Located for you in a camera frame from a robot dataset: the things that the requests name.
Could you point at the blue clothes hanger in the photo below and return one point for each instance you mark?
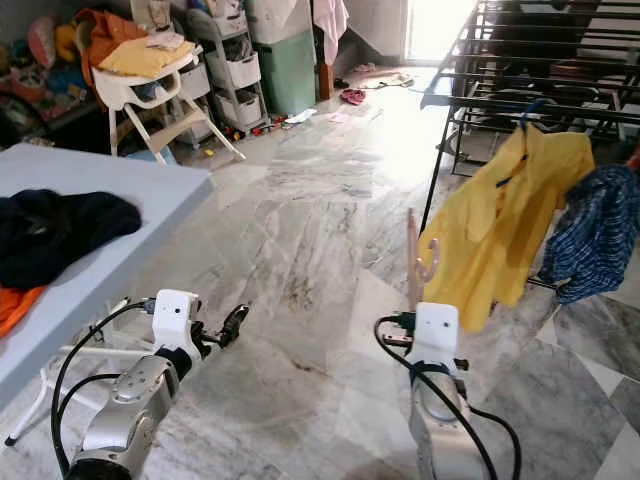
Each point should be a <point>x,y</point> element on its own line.
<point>533,108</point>

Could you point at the orange brown jacket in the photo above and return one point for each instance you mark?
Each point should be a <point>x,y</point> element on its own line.
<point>105,35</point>

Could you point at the white drawer tower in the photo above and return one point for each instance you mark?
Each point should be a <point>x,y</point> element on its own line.
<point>235,75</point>

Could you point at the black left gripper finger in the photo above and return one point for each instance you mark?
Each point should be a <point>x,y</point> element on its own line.
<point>235,325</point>

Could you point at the red sandal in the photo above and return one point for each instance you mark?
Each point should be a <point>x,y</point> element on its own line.
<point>352,97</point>

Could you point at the yellow cushion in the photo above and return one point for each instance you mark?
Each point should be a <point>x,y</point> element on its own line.
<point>145,58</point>

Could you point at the pink clothes hanger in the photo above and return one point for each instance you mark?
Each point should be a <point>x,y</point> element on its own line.
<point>416,265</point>

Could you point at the black drying rack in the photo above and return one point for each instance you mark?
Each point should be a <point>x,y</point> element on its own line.
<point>432,98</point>

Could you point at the white high chair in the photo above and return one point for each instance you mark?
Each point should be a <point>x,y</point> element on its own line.
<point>115,92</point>

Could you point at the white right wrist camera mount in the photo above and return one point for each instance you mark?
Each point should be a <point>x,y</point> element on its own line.
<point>436,335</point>

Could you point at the green storage bin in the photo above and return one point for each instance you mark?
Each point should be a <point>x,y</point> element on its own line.
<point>288,75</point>

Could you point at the yellow shirt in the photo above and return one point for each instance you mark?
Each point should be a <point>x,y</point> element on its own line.
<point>500,210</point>

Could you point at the pink hanging cloth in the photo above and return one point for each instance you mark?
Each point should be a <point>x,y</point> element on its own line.
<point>330,25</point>

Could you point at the blue plaid garment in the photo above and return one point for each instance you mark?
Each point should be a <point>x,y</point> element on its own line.
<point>595,235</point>

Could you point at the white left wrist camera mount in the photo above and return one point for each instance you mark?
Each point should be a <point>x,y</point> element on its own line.
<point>176,320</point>

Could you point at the light grey folding table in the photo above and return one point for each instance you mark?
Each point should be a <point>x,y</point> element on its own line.
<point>120,190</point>

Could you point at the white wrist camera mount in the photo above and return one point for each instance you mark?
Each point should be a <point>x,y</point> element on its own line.
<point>436,335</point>
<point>176,320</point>

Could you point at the orange garment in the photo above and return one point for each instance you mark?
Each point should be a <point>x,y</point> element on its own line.
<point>18,310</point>

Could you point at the black garment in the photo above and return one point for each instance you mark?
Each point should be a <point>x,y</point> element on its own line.
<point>60,235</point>

